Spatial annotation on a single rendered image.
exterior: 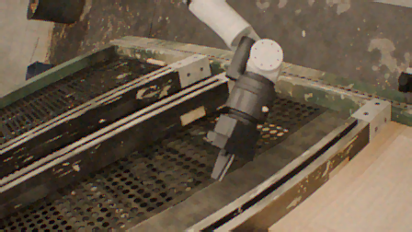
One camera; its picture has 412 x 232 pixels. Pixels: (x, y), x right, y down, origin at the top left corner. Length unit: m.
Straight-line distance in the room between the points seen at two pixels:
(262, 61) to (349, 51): 1.44
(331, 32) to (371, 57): 0.31
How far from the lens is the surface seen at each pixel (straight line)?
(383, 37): 2.21
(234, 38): 0.94
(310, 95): 1.27
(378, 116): 1.04
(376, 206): 0.82
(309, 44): 2.45
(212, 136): 0.88
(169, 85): 1.48
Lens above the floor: 1.92
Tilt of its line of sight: 41 degrees down
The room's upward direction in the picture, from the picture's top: 79 degrees counter-clockwise
